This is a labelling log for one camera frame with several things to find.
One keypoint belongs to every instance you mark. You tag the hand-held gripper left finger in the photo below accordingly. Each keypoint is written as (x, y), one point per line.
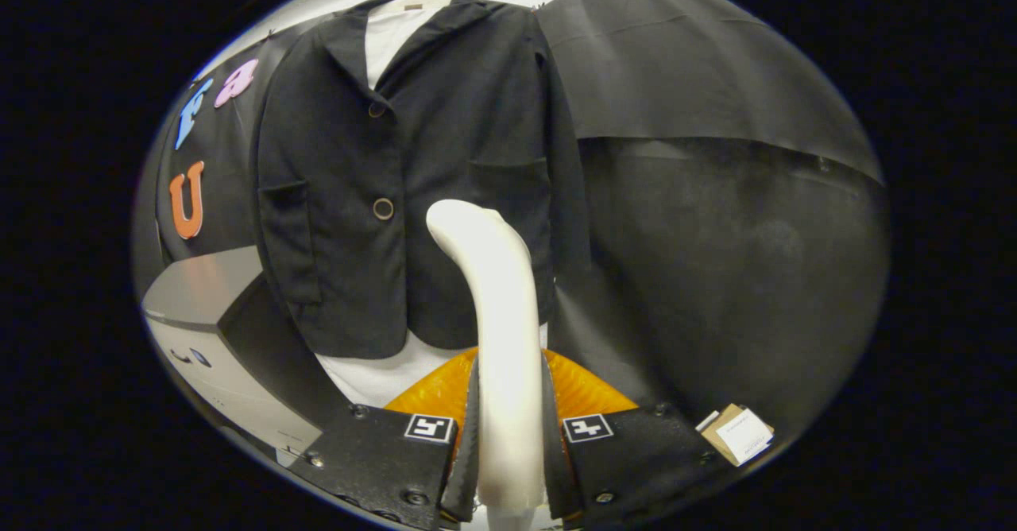
(373, 459)

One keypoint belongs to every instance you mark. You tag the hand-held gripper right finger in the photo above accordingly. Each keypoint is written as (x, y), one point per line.
(636, 459)

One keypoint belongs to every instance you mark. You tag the white garment steamer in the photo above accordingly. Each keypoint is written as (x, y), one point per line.
(500, 340)

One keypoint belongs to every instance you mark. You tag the black jacket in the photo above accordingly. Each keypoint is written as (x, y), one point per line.
(334, 237)

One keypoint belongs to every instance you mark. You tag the cardboard box with white papers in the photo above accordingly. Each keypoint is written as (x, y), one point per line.
(747, 436)

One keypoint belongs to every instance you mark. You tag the black backdrop cloth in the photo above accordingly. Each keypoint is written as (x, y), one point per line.
(715, 237)

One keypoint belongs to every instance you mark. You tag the grey cabinet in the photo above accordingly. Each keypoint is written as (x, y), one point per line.
(199, 284)

